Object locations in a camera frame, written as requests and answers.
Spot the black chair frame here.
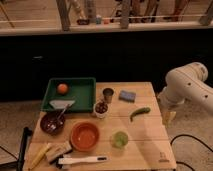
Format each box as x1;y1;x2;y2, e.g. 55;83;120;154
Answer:
0;127;33;171

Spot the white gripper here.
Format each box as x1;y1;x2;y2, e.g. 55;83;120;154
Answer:
159;98;177;126

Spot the white folded paper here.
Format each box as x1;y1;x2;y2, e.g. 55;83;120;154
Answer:
49;100;75;109

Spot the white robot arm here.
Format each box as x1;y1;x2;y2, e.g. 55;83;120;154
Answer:
157;62;213;126

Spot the metal spoon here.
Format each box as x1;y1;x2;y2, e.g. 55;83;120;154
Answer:
51;106;69;130

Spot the black cable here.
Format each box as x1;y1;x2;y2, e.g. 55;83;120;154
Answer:
170;133;213;171

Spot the dark brown bowl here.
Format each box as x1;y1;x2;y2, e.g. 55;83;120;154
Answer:
40;111;65;135

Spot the blue sponge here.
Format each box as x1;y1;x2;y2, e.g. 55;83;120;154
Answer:
119;90;136;102

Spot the green plastic tray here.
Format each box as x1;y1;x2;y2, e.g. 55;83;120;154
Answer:
41;77;96;113

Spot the orange bowl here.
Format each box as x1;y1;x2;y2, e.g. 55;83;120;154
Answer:
70;122;100;152

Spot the green pepper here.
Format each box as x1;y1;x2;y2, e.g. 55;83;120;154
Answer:
130;107;151;122

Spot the wooden block brush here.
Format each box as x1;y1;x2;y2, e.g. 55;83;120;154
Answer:
46;141;72;163

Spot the white cup with dark contents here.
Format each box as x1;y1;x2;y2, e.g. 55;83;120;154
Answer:
94;101;108;118

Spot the green plastic cup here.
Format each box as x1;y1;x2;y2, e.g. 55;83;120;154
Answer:
111;131;128;148

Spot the white handled knife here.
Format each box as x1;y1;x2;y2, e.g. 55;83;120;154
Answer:
58;156;108;165

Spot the small metal cup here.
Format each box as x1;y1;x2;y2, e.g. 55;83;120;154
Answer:
103;88;114;103

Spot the orange fruit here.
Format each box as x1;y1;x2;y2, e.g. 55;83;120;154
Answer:
57;83;68;95

